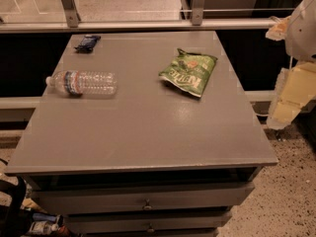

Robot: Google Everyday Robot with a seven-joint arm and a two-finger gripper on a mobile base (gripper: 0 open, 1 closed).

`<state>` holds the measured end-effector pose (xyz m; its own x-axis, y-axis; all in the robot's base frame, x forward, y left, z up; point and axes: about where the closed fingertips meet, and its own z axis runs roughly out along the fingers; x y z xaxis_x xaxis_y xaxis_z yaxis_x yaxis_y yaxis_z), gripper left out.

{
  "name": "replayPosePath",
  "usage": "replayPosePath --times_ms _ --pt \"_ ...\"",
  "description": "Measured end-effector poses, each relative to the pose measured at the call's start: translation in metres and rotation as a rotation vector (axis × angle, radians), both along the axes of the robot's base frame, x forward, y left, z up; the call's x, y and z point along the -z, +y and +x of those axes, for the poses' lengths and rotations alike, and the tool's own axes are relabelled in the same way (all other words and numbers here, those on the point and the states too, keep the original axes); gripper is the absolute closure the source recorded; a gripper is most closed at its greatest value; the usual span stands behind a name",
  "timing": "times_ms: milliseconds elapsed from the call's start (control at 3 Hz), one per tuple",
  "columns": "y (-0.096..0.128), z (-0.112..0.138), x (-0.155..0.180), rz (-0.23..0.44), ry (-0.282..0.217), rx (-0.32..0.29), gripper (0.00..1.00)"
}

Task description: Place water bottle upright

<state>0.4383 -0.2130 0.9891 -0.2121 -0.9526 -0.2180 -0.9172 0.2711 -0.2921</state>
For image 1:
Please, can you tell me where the upper grey drawer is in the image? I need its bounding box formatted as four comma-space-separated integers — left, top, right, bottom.
32, 182, 255, 215

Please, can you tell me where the dark blue snack wrapper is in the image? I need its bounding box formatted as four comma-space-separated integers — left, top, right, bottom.
75, 35, 101, 53

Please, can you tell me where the green chip bag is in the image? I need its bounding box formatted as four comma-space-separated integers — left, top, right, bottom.
159, 48, 217, 98

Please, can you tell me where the grey drawer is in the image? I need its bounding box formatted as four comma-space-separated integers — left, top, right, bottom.
65, 211, 231, 234
32, 182, 255, 215

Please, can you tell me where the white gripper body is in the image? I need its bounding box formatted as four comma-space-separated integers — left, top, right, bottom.
285, 0, 316, 62

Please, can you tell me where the metal railing frame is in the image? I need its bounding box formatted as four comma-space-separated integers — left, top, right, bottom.
0, 0, 302, 34

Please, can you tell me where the small bottle on floor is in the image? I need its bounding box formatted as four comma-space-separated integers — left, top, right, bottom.
27, 221, 59, 235

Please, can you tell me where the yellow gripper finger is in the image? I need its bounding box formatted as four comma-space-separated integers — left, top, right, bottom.
267, 62, 316, 130
266, 16, 290, 41

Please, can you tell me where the black bag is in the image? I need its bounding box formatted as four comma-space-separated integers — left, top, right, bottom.
0, 177, 32, 237

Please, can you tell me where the lower grey drawer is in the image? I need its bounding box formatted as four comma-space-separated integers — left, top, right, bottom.
65, 211, 231, 234

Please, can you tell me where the clear plastic water bottle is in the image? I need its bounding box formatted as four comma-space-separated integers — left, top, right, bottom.
45, 70, 118, 96

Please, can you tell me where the grey drawer cabinet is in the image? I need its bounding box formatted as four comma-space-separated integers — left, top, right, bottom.
6, 32, 277, 237

